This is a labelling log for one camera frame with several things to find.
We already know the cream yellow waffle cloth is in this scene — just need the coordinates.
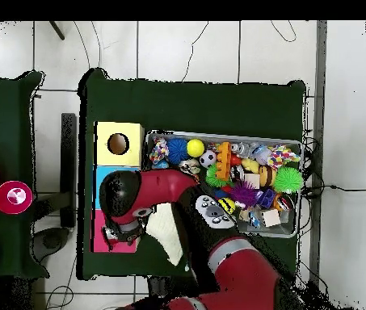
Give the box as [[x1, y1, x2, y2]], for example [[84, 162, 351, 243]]
[[146, 203, 187, 266]]

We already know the wooden box with three holes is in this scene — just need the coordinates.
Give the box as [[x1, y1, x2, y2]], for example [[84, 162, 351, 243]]
[[90, 120, 146, 254]]

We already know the clear mesh bin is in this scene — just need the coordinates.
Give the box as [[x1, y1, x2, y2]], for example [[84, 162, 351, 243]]
[[140, 132, 303, 239]]

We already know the blue spiky rubber ball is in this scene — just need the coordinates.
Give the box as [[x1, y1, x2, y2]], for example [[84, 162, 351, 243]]
[[166, 137, 190, 164]]

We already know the small green spiky ball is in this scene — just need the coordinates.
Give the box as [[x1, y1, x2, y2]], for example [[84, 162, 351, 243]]
[[204, 165, 229, 188]]

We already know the yellow smiley ball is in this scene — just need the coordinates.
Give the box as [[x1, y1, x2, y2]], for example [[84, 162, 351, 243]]
[[218, 197, 237, 216]]

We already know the small soccer ball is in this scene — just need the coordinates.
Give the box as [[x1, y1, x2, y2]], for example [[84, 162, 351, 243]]
[[199, 150, 217, 169]]

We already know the pink round toy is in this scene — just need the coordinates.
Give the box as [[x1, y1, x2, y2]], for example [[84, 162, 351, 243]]
[[0, 180, 34, 216]]

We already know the purple spiky monster toy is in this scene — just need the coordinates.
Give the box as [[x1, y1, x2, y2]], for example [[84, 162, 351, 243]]
[[230, 180, 259, 207]]

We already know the dark green tablecloth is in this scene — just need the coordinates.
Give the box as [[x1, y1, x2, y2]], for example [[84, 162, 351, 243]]
[[77, 67, 308, 282]]

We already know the green covered side table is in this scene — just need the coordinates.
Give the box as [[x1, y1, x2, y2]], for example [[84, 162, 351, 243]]
[[0, 69, 46, 280]]

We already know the green spiky rubber ball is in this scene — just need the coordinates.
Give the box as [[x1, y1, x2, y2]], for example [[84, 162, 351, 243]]
[[273, 166, 305, 195]]

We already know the colourful rope knot toy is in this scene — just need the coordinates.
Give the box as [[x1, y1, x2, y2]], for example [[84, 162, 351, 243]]
[[149, 137, 170, 162]]

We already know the black cable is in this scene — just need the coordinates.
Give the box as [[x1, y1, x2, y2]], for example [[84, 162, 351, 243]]
[[298, 182, 366, 196]]

